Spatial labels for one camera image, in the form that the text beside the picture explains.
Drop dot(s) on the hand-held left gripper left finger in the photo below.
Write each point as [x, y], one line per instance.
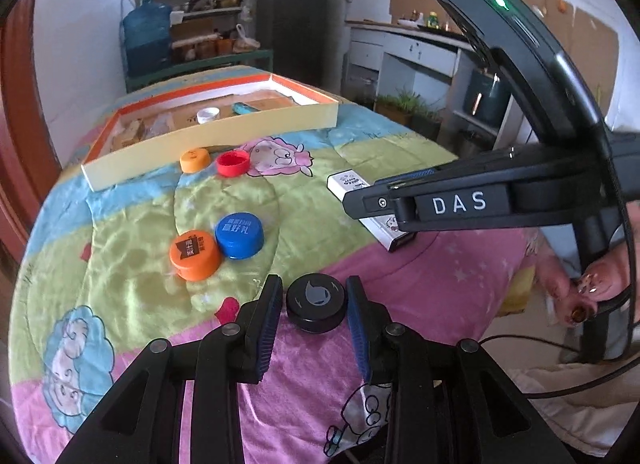
[267, 329]

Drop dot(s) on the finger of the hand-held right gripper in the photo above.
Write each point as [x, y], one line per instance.
[457, 204]
[420, 175]

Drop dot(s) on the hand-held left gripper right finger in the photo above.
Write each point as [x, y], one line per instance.
[358, 331]

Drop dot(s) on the black bottle cap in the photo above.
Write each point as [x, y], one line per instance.
[315, 305]

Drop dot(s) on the small white card box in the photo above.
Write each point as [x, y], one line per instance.
[350, 183]

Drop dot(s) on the shallow cardboard box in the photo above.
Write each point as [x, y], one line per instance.
[210, 143]

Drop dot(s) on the person's right hand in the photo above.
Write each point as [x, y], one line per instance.
[557, 280]

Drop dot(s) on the potted green plants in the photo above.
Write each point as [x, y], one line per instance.
[407, 106]

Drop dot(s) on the blue bottle cap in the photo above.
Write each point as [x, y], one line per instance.
[240, 236]

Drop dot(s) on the large orange bottle cap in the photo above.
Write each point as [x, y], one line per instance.
[195, 254]

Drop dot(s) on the green bottle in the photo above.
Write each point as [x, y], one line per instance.
[433, 19]

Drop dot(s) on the white desk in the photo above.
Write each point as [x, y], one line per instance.
[415, 51]

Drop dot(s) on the printed cartoon blanket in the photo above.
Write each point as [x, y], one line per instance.
[145, 214]

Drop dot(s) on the red bottle cap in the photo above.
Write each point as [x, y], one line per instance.
[233, 163]

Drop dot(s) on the small orange bottle cap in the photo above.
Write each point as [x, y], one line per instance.
[195, 159]

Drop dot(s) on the small blue packet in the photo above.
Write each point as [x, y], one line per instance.
[245, 107]

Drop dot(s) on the black refrigerator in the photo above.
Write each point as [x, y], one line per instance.
[292, 13]

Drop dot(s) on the white bottle cap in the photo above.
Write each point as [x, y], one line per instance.
[207, 115]

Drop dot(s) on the clear plastic wrapper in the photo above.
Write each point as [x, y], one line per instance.
[161, 121]

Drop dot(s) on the person's white clothing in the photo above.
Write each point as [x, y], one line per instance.
[580, 404]

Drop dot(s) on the green storage shelf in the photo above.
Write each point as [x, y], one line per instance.
[200, 3]

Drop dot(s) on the blue water jug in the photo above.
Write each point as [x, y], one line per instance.
[147, 36]

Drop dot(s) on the red wooden door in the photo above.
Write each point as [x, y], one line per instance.
[20, 108]

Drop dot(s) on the cardboard wall sheet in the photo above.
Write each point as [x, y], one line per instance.
[570, 18]

